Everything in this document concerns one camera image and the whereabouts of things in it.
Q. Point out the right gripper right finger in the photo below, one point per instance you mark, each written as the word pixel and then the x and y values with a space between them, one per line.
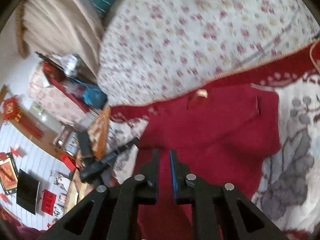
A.
pixel 219 212

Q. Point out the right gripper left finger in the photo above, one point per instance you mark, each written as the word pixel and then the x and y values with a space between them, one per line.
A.
pixel 110 213

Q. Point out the dark red small garment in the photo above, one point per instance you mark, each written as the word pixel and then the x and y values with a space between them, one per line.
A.
pixel 223 138

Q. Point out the orange checkered pillow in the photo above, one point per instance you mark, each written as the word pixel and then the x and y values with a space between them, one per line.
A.
pixel 98 132

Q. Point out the blue plastic bag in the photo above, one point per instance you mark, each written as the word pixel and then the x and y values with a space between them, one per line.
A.
pixel 94 97

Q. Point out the black flat monitor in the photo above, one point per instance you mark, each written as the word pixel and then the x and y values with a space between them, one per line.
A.
pixel 27 192

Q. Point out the red white floral plush blanket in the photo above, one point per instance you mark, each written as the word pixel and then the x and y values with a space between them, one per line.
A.
pixel 286 176

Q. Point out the white floral quilt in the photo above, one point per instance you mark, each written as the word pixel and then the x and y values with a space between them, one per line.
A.
pixel 160 49

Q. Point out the beige curtain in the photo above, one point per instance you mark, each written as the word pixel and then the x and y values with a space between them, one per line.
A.
pixel 63 27

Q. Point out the red knot wall decoration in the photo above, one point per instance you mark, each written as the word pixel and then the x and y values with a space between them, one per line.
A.
pixel 11 109

